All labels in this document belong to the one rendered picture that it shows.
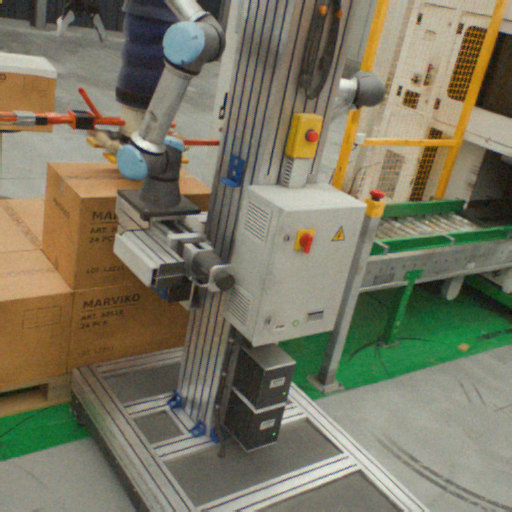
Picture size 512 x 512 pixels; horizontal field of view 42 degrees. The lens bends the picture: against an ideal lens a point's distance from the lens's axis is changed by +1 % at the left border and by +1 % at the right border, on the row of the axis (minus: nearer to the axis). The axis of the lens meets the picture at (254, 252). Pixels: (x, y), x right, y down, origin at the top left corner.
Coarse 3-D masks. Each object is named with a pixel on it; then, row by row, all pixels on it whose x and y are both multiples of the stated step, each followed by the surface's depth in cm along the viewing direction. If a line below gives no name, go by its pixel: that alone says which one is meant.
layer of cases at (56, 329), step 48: (0, 240) 292; (0, 288) 255; (48, 288) 262; (96, 288) 270; (144, 288) 283; (0, 336) 254; (48, 336) 266; (96, 336) 280; (144, 336) 295; (0, 384) 263
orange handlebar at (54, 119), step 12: (0, 120) 240; (12, 120) 242; (60, 120) 251; (72, 120) 253; (96, 120) 259; (108, 120) 262; (120, 120) 265; (168, 132) 262; (192, 144) 258; (204, 144) 261; (216, 144) 264
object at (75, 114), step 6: (72, 114) 254; (78, 114) 258; (84, 114) 260; (90, 114) 259; (78, 120) 253; (84, 120) 254; (90, 120) 255; (72, 126) 255; (78, 126) 254; (84, 126) 255; (90, 126) 256
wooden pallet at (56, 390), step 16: (16, 384) 267; (32, 384) 271; (48, 384) 277; (64, 384) 281; (0, 400) 276; (16, 400) 277; (32, 400) 279; (48, 400) 280; (64, 400) 285; (0, 416) 269
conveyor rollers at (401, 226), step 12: (408, 216) 442; (420, 216) 446; (432, 216) 450; (444, 216) 454; (456, 216) 458; (384, 228) 405; (396, 228) 417; (408, 228) 421; (420, 228) 422; (432, 228) 427; (444, 228) 432; (456, 228) 436; (468, 228) 439; (480, 228) 443
